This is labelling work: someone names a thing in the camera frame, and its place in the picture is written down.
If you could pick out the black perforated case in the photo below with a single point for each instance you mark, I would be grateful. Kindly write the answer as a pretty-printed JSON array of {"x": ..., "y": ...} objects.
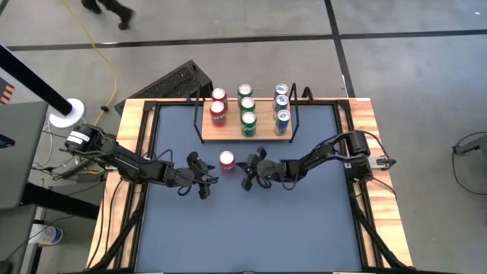
[{"x": 175, "y": 81}]

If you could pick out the small black round object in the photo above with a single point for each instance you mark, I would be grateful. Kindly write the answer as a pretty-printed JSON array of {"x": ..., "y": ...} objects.
[{"x": 104, "y": 109}]

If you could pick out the orange striped box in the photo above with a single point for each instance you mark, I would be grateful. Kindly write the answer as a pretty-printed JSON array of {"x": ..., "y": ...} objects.
[{"x": 5, "y": 93}]

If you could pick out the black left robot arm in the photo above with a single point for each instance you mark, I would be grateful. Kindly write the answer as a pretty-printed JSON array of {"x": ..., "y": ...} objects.
[{"x": 125, "y": 161}]

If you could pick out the grey metal cabinet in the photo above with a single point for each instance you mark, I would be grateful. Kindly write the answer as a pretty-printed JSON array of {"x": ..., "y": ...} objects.
[{"x": 19, "y": 160}]

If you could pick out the red Fanta soda can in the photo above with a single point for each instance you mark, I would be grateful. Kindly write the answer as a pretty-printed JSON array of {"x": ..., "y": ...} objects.
[
  {"x": 217, "y": 114},
  {"x": 227, "y": 160},
  {"x": 220, "y": 94}
]

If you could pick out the silver blue slim energy can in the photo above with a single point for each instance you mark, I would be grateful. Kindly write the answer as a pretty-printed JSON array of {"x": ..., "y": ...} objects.
[
  {"x": 281, "y": 90},
  {"x": 283, "y": 122},
  {"x": 282, "y": 102}
]

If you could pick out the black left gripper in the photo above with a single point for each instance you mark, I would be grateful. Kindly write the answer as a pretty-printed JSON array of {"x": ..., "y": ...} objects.
[{"x": 192, "y": 171}]

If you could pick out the black pole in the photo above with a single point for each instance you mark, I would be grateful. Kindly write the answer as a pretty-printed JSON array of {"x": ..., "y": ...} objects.
[{"x": 34, "y": 81}]

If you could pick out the white round pole base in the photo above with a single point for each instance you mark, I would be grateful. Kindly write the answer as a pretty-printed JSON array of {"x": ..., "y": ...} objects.
[{"x": 76, "y": 114}]

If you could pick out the person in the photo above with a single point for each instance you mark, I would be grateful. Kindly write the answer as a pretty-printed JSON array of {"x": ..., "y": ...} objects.
[{"x": 118, "y": 9}]

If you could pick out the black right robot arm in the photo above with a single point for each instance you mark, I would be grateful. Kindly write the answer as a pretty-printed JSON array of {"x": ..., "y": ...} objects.
[{"x": 335, "y": 152}]

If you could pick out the green Sprite soda can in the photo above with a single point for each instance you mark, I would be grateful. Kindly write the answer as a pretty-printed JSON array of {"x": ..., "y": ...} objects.
[
  {"x": 245, "y": 91},
  {"x": 249, "y": 123},
  {"x": 247, "y": 103}
]

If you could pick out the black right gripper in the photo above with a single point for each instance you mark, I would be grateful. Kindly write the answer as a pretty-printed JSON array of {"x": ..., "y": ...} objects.
[{"x": 264, "y": 169}]

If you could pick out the black floor beam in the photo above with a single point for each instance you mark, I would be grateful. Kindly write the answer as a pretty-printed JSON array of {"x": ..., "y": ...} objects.
[{"x": 61, "y": 199}]

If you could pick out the white plastic bottle blue label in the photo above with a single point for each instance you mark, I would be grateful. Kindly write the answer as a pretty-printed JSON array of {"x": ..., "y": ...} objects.
[{"x": 51, "y": 234}]

